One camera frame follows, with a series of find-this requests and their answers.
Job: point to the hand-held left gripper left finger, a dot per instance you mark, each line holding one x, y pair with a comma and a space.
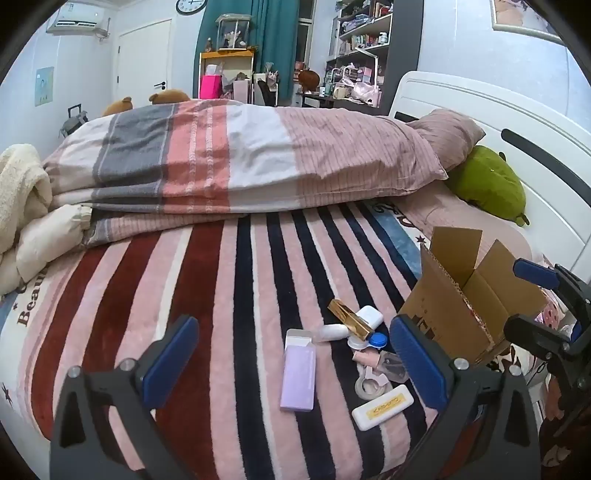
171, 360

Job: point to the clear tape roll dispenser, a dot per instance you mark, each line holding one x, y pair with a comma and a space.
371, 383

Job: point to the cream quilt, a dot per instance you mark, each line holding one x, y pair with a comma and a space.
41, 240

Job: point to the black chair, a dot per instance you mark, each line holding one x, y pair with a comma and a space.
265, 94

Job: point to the small pink striped pillow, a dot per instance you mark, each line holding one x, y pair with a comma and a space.
450, 134

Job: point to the white door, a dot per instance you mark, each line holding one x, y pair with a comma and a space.
143, 60

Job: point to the green plush toy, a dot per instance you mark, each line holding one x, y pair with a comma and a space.
489, 184

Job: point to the blue white contact lens case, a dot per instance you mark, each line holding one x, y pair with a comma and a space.
376, 342

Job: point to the small white bottle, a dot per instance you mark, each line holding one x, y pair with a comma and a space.
331, 332

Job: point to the white bed headboard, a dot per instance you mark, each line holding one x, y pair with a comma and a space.
531, 124

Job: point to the glass display case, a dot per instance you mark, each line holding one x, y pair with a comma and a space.
234, 32

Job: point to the small white rounded case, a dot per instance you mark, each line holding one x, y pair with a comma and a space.
370, 317

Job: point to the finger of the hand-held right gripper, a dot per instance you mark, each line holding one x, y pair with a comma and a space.
540, 334
535, 273

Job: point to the wall clock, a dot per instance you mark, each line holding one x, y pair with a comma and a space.
191, 4

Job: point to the grey suitcase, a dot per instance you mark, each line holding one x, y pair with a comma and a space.
73, 121

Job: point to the white mug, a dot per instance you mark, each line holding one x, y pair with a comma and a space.
339, 93

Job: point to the light purple box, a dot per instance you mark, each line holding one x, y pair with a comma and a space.
298, 378

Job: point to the teal curtain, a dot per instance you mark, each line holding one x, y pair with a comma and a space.
272, 32

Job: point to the dark desk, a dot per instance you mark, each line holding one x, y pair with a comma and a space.
314, 99

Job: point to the pink paper bag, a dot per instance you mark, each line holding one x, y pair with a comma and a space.
210, 87

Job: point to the white rectangular eraser case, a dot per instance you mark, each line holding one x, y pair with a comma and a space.
381, 408

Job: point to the red patterned clothing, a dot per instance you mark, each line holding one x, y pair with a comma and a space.
565, 443

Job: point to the pink plastic bag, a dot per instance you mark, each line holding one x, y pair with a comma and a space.
368, 93

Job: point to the white air conditioner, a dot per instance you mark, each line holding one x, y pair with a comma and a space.
74, 18

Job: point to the framed wall picture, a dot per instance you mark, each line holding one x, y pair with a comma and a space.
521, 18

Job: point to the dark bookshelf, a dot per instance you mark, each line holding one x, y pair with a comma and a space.
401, 41

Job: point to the small pink bottle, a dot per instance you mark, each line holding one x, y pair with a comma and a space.
364, 357

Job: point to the wall poster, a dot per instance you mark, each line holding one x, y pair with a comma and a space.
44, 86

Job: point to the cream fleece blanket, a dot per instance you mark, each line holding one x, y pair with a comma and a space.
18, 184

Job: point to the yellow shelf unit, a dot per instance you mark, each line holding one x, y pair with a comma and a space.
226, 54

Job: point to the brown cardboard box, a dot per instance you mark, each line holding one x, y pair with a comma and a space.
443, 304

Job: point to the brown teddy bear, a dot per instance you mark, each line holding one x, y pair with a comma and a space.
117, 107
168, 96

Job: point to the window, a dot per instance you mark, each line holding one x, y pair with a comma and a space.
304, 50

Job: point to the striped pink grey duvet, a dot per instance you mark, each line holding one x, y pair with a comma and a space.
240, 157

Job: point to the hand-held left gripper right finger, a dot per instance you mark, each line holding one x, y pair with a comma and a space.
418, 364

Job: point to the large pink striped pillow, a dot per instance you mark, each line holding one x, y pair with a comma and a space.
438, 210

